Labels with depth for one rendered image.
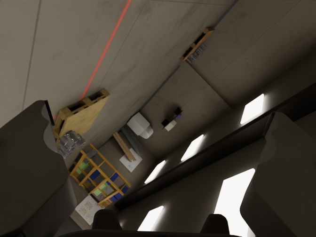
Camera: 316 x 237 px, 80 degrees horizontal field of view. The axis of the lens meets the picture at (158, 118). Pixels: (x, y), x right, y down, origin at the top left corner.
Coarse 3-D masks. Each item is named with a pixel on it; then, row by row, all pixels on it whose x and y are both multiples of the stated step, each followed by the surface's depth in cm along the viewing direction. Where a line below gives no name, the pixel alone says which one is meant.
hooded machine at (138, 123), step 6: (138, 114) 942; (132, 120) 923; (138, 120) 922; (144, 120) 943; (132, 126) 946; (138, 126) 922; (144, 126) 923; (150, 126) 952; (138, 132) 943; (144, 132) 926; (150, 132) 940
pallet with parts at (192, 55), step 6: (204, 30) 572; (210, 30) 583; (198, 36) 586; (204, 36) 579; (198, 42) 593; (192, 48) 680; (204, 48) 651; (186, 54) 665; (192, 54) 679; (198, 54) 667; (192, 60) 658
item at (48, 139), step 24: (24, 120) 9; (48, 120) 10; (0, 144) 7; (24, 144) 7; (48, 144) 9; (0, 168) 6; (24, 168) 6; (48, 168) 6; (0, 192) 6; (24, 192) 6; (48, 192) 6; (72, 192) 7; (0, 216) 5; (24, 216) 5; (48, 216) 6
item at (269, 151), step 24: (288, 120) 10; (288, 144) 8; (312, 144) 8; (264, 168) 7; (288, 168) 7; (312, 168) 7; (264, 192) 6; (288, 192) 6; (312, 192) 6; (264, 216) 6; (288, 216) 5; (312, 216) 6
